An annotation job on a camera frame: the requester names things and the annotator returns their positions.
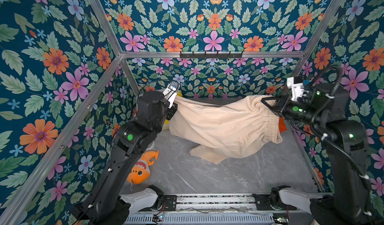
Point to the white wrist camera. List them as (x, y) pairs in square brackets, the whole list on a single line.
[(170, 92), (296, 85)]

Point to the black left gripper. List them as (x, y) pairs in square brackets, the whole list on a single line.
[(172, 110)]

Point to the beige shorts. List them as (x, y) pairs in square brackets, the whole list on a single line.
[(235, 130)]

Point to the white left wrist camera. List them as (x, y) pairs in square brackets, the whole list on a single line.
[(170, 92)]

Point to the orange shorts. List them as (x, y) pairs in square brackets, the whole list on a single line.
[(282, 126)]

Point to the black hook rail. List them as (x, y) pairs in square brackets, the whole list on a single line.
[(209, 55)]

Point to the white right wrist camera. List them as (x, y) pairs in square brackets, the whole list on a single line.
[(296, 85)]

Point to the aluminium frame post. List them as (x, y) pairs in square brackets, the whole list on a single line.
[(116, 47)]

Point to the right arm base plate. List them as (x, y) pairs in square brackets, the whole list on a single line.
[(266, 202)]

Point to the yellow shorts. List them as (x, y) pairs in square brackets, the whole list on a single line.
[(166, 124)]

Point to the orange fish plush toy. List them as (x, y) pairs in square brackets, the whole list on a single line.
[(141, 170)]

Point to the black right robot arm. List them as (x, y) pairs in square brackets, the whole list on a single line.
[(321, 105)]

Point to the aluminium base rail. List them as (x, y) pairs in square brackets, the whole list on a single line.
[(219, 209)]

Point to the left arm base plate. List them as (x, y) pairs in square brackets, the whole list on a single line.
[(163, 203)]

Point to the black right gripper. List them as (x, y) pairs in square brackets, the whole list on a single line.
[(284, 101)]

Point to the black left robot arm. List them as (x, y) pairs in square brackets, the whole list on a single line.
[(106, 205)]

